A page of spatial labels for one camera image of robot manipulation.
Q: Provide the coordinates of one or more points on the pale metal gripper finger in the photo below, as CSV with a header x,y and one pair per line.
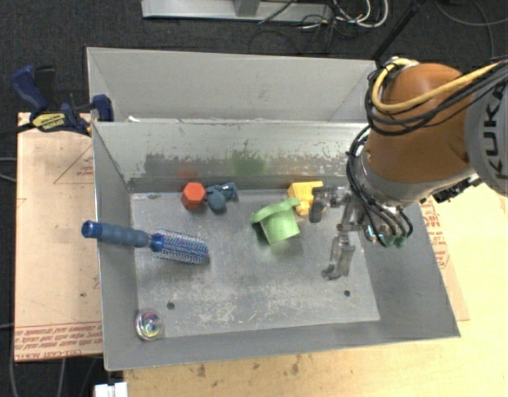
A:
x,y
336,259
348,254

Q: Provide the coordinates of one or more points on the yellow toy block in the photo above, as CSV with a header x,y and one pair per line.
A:
x,y
304,192

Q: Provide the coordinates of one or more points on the green flanged cup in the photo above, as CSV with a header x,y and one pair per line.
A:
x,y
279,223

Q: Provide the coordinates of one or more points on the grey metal bin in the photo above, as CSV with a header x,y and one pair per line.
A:
x,y
254,288

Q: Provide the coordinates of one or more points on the blue-grey toy figure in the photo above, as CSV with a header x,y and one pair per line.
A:
x,y
217,199

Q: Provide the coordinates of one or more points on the orange hexagonal block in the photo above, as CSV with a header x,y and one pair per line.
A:
x,y
193,196

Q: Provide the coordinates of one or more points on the blue hairbrush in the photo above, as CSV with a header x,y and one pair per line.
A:
x,y
175,246

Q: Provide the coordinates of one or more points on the clear iridescent glass ball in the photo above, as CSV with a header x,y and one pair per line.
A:
x,y
150,325

